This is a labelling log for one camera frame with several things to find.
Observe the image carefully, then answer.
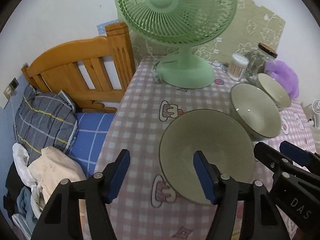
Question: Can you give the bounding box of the floral ceramic bowl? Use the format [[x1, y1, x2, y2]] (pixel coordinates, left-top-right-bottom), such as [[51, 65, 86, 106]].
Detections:
[[229, 83, 281, 141], [158, 109, 255, 205], [256, 73, 291, 111]]

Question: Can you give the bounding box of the white standing fan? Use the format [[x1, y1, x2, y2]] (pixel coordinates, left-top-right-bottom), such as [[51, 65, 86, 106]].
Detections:
[[304, 99, 320, 129]]

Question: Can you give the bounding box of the blue plaid bed sheet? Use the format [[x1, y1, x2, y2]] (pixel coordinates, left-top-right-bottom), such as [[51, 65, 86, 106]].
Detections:
[[68, 113, 115, 178]]

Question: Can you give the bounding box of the pile of clothes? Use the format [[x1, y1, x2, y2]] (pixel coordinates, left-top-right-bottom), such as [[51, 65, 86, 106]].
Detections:
[[12, 143, 86, 233]]

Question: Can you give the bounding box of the purple plush toy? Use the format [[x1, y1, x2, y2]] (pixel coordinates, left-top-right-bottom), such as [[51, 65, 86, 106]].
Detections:
[[265, 60, 299, 99]]

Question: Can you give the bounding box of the grey plaid pillow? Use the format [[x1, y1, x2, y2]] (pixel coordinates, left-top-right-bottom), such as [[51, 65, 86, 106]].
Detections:
[[14, 85, 78, 163]]

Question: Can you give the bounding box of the glass jar black lid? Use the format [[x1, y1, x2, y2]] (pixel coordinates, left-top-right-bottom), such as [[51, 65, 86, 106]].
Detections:
[[245, 43, 278, 83]]

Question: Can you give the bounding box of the cotton swab container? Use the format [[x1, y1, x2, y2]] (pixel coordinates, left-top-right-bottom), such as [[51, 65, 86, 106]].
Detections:
[[227, 53, 249, 81]]

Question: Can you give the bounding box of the green desk fan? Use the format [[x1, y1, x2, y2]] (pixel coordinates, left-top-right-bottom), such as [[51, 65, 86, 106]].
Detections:
[[115, 0, 237, 89]]

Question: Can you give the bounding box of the green patterned wall cloth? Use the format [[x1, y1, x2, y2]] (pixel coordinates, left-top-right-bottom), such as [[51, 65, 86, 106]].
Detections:
[[130, 0, 286, 66]]

